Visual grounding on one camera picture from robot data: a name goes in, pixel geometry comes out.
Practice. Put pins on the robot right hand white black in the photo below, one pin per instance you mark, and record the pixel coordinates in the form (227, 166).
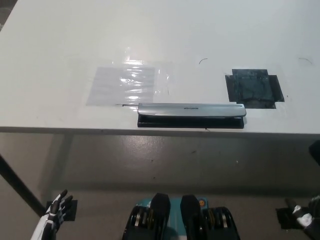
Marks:
(305, 217)

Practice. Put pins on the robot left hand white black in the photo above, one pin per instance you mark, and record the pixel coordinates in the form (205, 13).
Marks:
(57, 208)

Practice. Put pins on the robot torso black teal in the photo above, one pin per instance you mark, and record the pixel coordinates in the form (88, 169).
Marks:
(180, 220)

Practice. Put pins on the silver black paper hole puncher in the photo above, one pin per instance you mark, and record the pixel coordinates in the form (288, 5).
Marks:
(190, 111)

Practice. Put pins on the black floor tape patch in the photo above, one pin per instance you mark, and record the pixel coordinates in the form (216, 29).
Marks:
(285, 220)
(71, 212)

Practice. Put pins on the translucent grey plastic sheet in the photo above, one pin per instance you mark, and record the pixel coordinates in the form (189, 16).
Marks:
(110, 87)

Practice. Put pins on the clear glossy tape film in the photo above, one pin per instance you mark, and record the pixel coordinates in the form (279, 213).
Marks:
(162, 75)

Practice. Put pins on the black table frame bar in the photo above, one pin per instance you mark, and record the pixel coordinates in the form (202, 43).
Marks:
(20, 186)

